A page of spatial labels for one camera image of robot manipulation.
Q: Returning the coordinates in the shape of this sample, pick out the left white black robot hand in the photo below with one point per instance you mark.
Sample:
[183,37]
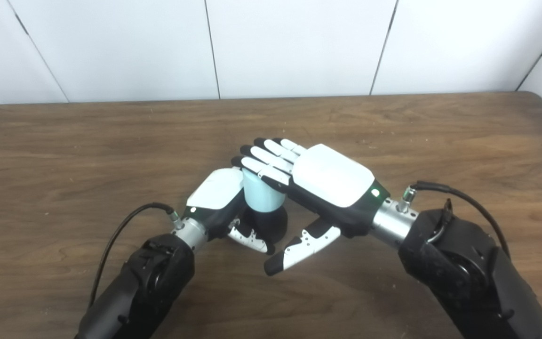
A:
[214,190]

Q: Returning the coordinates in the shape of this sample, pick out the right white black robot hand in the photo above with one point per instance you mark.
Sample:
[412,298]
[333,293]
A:
[332,176]

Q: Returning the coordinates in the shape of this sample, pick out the black funnel-shaped nozzle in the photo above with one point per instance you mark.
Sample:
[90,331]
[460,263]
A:
[268,226]

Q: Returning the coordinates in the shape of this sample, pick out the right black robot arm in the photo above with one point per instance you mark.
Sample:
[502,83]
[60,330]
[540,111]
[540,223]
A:
[459,268]

